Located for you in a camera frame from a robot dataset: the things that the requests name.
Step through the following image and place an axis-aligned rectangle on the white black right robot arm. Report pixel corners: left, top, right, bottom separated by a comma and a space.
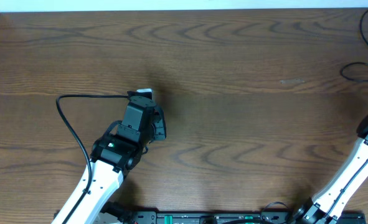
290, 115, 368, 224

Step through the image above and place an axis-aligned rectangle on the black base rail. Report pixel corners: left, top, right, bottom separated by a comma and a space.
102, 210, 367, 224

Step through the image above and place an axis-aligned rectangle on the braided black usb cable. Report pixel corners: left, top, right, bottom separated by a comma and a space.
339, 61, 368, 93

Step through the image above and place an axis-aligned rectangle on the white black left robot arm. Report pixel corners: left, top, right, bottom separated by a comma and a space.
53, 89, 167, 223

